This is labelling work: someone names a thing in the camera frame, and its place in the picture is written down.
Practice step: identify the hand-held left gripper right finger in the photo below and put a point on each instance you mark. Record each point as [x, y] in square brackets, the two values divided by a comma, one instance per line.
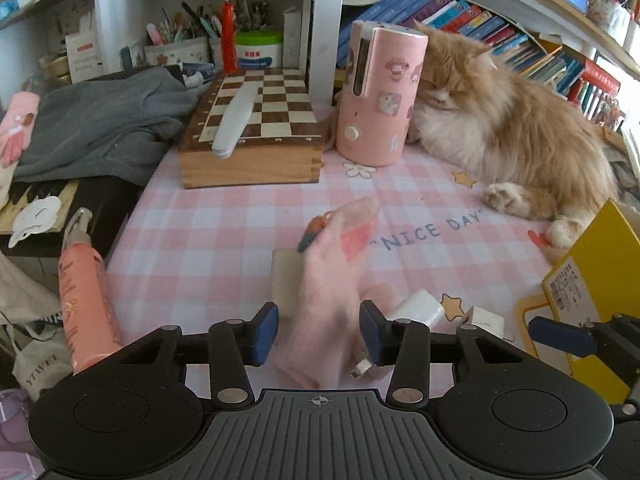
[372, 332]

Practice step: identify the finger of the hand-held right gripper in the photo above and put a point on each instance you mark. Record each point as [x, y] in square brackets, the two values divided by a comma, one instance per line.
[555, 332]

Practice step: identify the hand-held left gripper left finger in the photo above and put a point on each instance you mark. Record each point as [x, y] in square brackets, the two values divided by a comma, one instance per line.
[267, 332]

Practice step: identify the yellow cardboard box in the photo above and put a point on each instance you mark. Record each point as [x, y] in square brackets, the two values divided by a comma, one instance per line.
[600, 260]

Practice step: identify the desktop with pink checked cloth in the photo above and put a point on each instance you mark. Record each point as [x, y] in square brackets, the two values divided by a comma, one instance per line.
[225, 220]

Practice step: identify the white charger plug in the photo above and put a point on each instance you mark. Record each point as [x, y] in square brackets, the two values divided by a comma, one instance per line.
[417, 310]
[485, 320]

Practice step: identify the beige square coaster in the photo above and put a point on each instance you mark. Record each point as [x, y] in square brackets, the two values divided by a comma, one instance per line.
[286, 280]

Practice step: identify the pink spray bottle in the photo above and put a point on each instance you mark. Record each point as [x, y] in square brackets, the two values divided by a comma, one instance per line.
[82, 300]

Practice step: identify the pink cylindrical container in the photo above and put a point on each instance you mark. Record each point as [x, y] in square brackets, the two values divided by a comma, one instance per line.
[370, 125]

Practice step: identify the black storage box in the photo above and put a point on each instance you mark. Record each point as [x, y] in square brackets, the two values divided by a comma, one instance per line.
[100, 205]

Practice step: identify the orange fluffy cat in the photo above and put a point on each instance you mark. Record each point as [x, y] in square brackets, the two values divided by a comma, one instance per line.
[500, 125]

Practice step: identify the white glasses case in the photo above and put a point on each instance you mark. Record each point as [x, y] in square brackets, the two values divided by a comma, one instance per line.
[232, 120]

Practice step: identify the wooden chess box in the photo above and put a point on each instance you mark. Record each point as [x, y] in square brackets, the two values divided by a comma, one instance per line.
[280, 110]

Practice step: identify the white tote bag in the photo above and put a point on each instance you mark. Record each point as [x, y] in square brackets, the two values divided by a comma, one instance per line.
[35, 365]

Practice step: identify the white paper cutout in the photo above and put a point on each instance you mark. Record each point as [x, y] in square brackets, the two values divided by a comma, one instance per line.
[37, 212]

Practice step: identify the purple cloth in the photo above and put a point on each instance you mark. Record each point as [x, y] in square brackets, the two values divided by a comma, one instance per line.
[15, 425]

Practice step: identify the grey cloth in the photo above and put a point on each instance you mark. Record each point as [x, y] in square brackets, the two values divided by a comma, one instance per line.
[100, 120]

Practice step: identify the white tub with green lid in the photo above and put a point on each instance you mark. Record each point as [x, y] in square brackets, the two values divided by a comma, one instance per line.
[257, 52]

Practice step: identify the white pen holder with pens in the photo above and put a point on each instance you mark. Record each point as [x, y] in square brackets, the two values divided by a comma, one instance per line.
[175, 52]

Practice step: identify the red tassel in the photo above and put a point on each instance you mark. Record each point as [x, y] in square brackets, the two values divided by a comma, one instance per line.
[230, 35]

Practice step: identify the white bookshelf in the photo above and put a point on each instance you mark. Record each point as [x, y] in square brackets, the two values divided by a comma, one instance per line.
[325, 10]

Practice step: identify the white carton with red label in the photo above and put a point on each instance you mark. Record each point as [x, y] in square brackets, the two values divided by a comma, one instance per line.
[85, 60]

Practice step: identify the row of books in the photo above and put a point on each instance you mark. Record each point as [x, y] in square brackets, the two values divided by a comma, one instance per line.
[450, 12]

